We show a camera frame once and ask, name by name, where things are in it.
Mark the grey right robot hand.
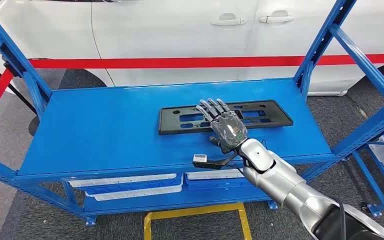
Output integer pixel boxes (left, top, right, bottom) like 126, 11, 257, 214
195, 98, 249, 155

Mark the black plastic plate frame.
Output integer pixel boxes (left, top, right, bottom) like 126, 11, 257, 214
158, 99, 294, 136

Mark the blue metal shelf rack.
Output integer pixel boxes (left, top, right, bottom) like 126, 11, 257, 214
0, 0, 384, 228
352, 124, 384, 218

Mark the white car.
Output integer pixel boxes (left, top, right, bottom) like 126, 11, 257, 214
0, 0, 384, 97

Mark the thin black barrier pole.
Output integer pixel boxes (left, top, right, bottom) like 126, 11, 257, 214
0, 62, 41, 137

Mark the black camera bracket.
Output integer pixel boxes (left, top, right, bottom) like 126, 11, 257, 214
192, 150, 243, 171

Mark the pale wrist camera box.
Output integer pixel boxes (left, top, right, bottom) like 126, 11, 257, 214
192, 153, 209, 164

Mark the black belt post head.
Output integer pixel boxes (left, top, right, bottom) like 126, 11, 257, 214
1, 54, 26, 79

